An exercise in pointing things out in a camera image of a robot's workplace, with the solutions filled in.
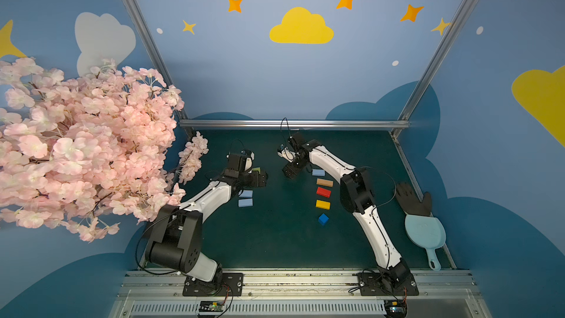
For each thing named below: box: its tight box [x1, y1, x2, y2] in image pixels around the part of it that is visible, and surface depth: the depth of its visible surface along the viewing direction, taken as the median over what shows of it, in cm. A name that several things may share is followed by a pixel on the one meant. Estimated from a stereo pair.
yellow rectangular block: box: [315, 199, 332, 210], surface depth 95 cm
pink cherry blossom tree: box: [0, 56, 209, 243], surface depth 54 cm
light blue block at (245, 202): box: [238, 198, 254, 208], surface depth 95 cm
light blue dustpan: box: [404, 213, 447, 272], surface depth 88 cm
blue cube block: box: [317, 212, 330, 226], surface depth 90 cm
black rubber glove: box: [395, 181, 432, 216], surface depth 97 cm
